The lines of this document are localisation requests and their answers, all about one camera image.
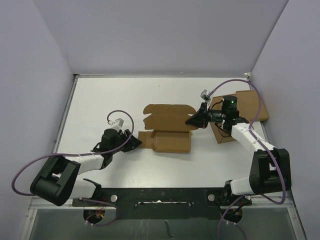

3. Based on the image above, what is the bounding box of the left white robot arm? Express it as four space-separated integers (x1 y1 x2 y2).
30 128 142 206

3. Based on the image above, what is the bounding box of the brown cardboard box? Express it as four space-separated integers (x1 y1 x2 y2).
138 104 198 154

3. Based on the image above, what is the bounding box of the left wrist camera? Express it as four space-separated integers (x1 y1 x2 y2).
107 118 124 131

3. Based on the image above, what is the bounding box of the purple cable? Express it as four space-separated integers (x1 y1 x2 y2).
208 78 287 240
11 109 135 227

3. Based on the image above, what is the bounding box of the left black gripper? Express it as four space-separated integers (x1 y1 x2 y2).
110 128 141 154

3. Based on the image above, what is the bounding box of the flat cardboard stack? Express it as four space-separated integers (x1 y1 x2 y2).
209 90 269 144

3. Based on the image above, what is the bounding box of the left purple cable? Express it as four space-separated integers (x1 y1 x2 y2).
11 109 135 227

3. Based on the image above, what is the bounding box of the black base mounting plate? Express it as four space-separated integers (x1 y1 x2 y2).
72 186 252 224

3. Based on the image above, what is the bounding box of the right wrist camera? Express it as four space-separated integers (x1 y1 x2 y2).
200 89 212 103

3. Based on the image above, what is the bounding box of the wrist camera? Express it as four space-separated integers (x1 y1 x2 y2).
107 118 124 131
200 89 212 103

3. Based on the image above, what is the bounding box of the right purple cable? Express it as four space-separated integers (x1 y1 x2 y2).
208 78 287 240

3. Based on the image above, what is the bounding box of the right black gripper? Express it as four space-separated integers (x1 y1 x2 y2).
185 102 227 130

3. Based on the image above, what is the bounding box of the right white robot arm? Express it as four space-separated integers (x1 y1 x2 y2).
185 95 292 205

